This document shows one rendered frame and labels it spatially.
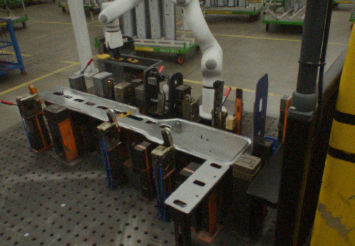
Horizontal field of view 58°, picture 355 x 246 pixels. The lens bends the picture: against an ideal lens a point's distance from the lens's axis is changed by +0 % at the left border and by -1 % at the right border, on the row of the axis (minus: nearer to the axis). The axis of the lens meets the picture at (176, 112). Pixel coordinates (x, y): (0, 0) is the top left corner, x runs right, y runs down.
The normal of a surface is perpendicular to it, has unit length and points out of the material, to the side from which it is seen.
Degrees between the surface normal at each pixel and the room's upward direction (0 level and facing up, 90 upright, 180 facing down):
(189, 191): 0
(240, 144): 0
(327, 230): 90
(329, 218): 90
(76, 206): 0
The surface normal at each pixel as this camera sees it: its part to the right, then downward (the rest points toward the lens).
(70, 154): 0.81, 0.22
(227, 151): -0.06, -0.89
